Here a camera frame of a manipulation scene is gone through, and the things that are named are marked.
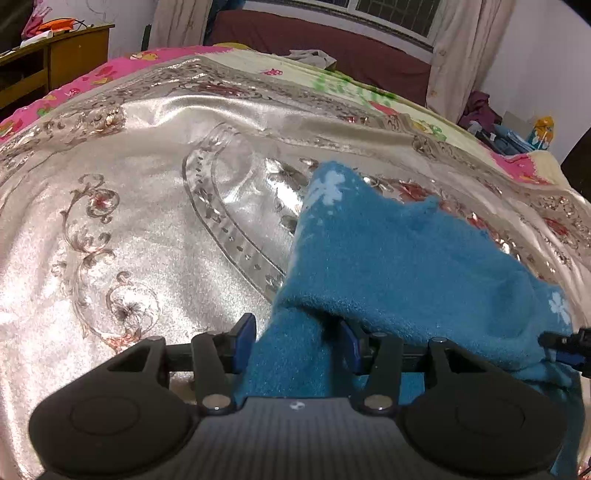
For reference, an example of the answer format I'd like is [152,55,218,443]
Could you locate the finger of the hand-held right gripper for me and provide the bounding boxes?
[539,326,591,380]

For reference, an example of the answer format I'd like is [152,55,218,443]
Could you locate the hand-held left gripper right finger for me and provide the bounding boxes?
[339,320,485,415]

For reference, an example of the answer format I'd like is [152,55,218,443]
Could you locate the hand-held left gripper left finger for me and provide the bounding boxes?
[107,313,257,414]

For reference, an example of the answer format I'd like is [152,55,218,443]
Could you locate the blue fleece garment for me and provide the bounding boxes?
[233,159,583,476]

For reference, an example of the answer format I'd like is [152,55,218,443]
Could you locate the purple clothes pile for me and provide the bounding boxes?
[458,90,505,136]

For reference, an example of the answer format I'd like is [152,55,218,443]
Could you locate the silver floral satin bedspread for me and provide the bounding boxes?
[0,58,591,480]

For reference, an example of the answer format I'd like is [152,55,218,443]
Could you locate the blue packets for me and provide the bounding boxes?
[475,122,536,155]

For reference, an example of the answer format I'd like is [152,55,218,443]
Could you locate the yellow printed bag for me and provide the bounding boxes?
[527,115,556,151]

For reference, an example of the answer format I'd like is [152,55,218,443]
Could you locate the grey crumpled garment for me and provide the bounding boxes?
[288,48,339,71]

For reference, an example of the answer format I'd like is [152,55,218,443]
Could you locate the maroon headboard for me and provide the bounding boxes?
[205,9,435,108]

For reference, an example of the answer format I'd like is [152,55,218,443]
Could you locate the pink cream floral blanket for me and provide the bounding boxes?
[0,44,573,190]

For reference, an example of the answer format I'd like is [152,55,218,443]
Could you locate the beige curtain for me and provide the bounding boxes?
[426,0,517,124]
[151,0,214,48]

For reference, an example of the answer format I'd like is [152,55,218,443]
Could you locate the wooden desk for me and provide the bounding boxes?
[0,24,115,112]

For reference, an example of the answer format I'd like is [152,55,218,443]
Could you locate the window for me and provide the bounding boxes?
[295,0,446,52]

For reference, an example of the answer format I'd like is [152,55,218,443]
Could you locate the orange object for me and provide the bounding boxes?
[37,17,81,32]

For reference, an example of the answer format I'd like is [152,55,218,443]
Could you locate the pink cloth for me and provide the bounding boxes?
[21,9,47,40]

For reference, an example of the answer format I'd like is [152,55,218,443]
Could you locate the black monitor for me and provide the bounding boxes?
[0,0,35,54]

